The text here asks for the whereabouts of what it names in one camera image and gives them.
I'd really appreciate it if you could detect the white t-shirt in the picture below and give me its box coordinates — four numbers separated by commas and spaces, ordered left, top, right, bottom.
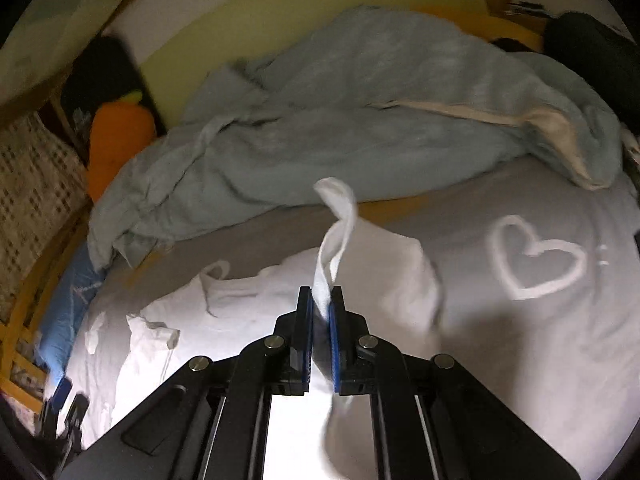
82, 178, 440, 479

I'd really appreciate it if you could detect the blue patterned pillow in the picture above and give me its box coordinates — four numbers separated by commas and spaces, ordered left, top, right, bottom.
37, 243, 105, 382

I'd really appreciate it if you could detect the woven wicker basket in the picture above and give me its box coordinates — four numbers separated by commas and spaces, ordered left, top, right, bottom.
0, 113, 86, 322

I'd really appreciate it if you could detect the light blue crumpled blanket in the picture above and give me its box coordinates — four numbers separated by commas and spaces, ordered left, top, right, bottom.
88, 6, 622, 270

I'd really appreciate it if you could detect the orange carrot plush toy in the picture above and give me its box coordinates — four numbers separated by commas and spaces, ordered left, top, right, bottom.
87, 90, 156, 203

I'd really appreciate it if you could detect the yellow-green mattress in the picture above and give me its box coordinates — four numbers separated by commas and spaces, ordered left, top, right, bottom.
141, 0, 488, 127

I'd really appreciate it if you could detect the black plush toy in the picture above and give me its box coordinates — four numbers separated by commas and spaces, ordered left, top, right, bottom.
491, 12, 639, 87

